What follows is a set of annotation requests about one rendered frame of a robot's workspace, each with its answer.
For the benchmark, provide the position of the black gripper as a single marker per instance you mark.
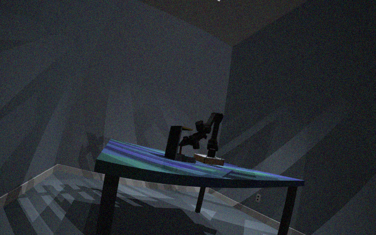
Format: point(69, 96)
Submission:
point(193, 139)

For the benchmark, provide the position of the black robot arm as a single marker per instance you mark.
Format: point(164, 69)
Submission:
point(206, 128)

